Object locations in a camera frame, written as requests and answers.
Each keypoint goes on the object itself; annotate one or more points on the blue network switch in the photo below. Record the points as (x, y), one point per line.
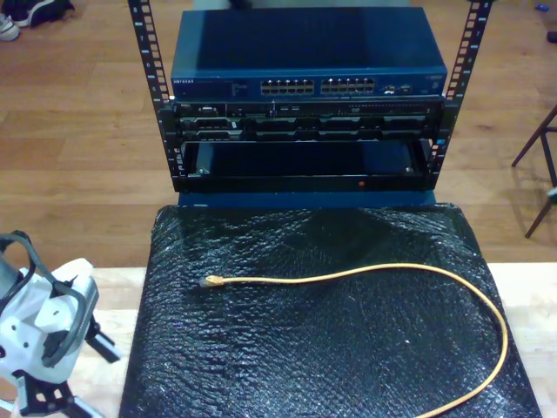
(304, 43)

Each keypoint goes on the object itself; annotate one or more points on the small blue object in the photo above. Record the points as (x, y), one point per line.
(542, 7)

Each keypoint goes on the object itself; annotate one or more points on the black server unit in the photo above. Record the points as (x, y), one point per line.
(304, 119)

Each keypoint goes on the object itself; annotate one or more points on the blue rack base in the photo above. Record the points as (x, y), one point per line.
(304, 199)

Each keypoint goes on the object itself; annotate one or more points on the dark shoes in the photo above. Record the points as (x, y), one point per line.
(43, 11)

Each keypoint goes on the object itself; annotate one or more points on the black rack frame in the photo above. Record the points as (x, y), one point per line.
(145, 43)

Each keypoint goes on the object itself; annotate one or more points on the black textured mat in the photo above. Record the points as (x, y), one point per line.
(304, 348)

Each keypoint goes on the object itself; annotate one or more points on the black empty rack tray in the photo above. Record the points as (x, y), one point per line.
(304, 165)

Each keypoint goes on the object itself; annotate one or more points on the white sneaker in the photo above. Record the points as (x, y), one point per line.
(8, 28)

